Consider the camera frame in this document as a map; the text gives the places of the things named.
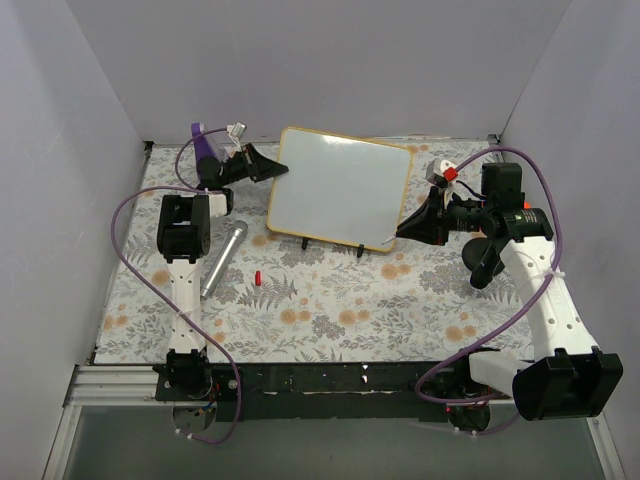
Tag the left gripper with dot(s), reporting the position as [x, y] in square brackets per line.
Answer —
[249, 162]

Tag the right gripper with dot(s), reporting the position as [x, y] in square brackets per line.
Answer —
[438, 216]

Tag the yellow framed whiteboard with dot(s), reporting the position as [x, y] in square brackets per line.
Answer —
[339, 189]

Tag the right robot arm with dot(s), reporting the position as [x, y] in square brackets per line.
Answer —
[570, 375]

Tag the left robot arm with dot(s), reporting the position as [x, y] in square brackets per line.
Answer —
[183, 240]

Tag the purple wedge stand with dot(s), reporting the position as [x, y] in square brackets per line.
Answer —
[205, 146]

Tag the silver microphone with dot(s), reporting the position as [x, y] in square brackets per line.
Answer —
[235, 238]

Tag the black toy gun orange tip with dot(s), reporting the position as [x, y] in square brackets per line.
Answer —
[482, 256]

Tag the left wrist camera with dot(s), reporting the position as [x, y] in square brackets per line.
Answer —
[235, 132]

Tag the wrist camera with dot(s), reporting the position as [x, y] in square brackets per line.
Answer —
[235, 132]
[441, 173]

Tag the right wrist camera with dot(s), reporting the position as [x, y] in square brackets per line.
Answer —
[441, 173]

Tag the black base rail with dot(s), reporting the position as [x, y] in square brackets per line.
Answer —
[282, 391]

